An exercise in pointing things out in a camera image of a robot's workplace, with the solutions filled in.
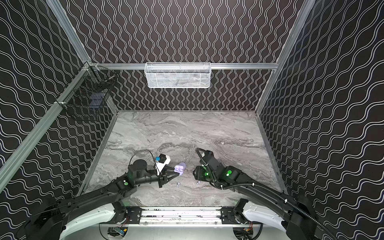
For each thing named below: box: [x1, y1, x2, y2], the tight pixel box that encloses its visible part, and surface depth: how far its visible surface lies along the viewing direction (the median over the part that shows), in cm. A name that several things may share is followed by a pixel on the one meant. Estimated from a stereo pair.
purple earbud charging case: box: [174, 162, 186, 176], surface depth 75 cm
